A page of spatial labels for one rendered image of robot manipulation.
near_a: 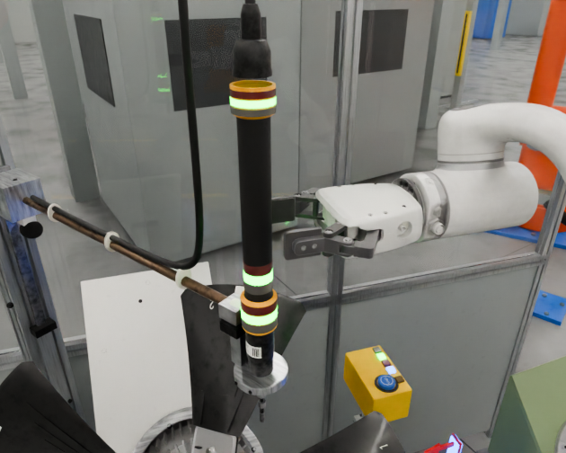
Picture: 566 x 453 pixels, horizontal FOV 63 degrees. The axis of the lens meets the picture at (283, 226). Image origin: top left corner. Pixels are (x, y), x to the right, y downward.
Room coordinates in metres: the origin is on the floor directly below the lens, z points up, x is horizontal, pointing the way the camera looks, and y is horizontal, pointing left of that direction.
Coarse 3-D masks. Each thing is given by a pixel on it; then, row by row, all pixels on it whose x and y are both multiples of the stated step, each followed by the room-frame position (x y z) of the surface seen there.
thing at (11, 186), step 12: (0, 168) 0.86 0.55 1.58; (0, 180) 0.81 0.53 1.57; (12, 180) 0.81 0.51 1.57; (24, 180) 0.81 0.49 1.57; (36, 180) 0.82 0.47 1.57; (0, 192) 0.78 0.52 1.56; (12, 192) 0.78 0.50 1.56; (24, 192) 0.80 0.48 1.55; (36, 192) 0.81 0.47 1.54; (0, 204) 0.79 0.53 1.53; (12, 204) 0.78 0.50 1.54; (24, 204) 0.79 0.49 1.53; (0, 216) 0.80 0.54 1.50; (12, 216) 0.77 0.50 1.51; (24, 216) 0.79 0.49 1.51
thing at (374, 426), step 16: (368, 416) 0.60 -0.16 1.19; (384, 416) 0.60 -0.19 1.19; (352, 432) 0.56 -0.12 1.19; (368, 432) 0.57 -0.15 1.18; (384, 432) 0.57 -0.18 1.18; (320, 448) 0.53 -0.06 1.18; (336, 448) 0.54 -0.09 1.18; (352, 448) 0.54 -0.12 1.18; (368, 448) 0.54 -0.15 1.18; (400, 448) 0.54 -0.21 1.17
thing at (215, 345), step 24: (216, 288) 0.65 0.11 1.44; (192, 312) 0.64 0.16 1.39; (288, 312) 0.60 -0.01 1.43; (192, 336) 0.62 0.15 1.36; (216, 336) 0.60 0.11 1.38; (288, 336) 0.57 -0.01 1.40; (192, 360) 0.59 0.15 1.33; (216, 360) 0.57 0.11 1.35; (192, 384) 0.56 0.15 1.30; (216, 384) 0.54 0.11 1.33; (192, 408) 0.54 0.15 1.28; (216, 408) 0.52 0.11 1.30; (240, 408) 0.50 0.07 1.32; (240, 432) 0.48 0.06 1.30
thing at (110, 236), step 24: (192, 72) 0.50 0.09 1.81; (192, 96) 0.50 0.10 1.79; (192, 120) 0.49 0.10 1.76; (192, 144) 0.49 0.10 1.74; (192, 168) 0.50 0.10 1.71; (48, 216) 0.72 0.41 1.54; (72, 216) 0.69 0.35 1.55; (120, 240) 0.61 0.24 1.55; (168, 264) 0.54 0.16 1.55; (192, 264) 0.51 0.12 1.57
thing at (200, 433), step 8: (200, 432) 0.51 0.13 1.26; (208, 432) 0.50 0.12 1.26; (216, 432) 0.50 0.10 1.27; (200, 440) 0.50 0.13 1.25; (208, 440) 0.49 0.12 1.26; (216, 440) 0.49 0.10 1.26; (224, 440) 0.48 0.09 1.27; (232, 440) 0.47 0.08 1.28; (192, 448) 0.50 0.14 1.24; (216, 448) 0.48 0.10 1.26; (224, 448) 0.47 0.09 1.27; (232, 448) 0.47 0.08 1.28
